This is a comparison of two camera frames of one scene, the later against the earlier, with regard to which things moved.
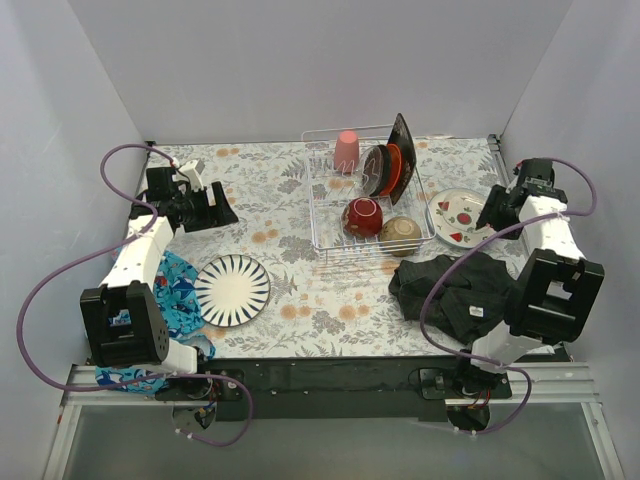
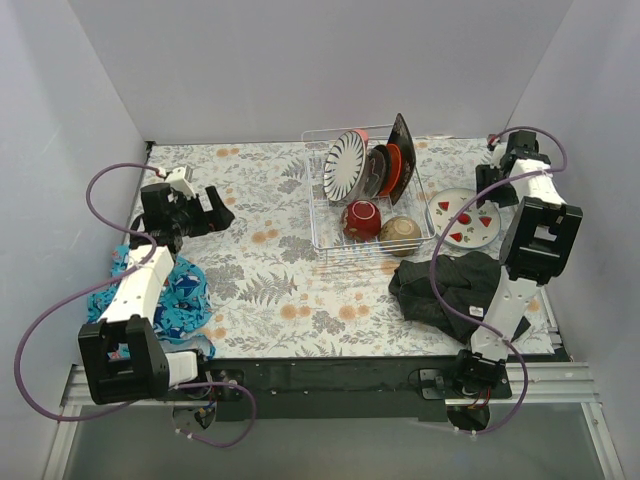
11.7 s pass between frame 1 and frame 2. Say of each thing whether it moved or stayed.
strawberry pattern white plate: stayed
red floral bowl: stayed
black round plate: stayed
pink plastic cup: moved
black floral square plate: stayed
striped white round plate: moved
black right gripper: moved
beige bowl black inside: stayed
